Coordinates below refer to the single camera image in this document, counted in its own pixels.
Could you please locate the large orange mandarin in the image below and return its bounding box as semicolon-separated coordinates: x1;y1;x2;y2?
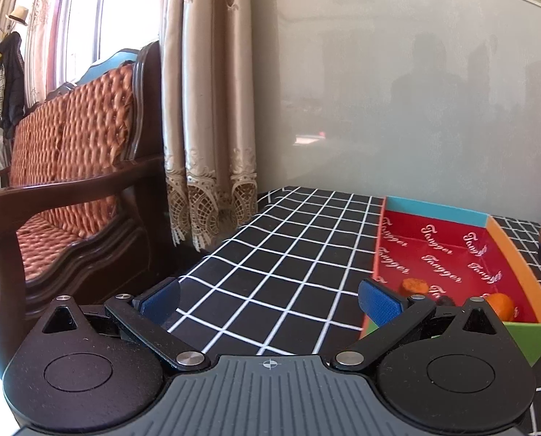
484;292;515;322

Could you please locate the wooden sofa with cushions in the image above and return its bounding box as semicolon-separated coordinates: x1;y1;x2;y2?
0;43;173;374

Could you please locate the colourful cardboard box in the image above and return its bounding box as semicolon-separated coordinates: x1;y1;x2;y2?
358;196;541;363

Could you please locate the black white grid tablecloth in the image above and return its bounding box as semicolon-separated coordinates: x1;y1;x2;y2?
165;186;541;435

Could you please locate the dark hanging jacket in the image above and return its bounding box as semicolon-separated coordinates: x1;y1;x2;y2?
0;32;25;139

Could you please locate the beige lace curtain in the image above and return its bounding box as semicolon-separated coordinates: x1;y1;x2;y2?
160;0;258;251

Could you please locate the dark water chestnut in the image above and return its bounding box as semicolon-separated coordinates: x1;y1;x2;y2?
436;295;456;307

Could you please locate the straw hat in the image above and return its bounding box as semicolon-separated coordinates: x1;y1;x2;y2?
6;6;29;27

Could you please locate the small carrot piece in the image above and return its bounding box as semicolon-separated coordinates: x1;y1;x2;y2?
399;278;429;296

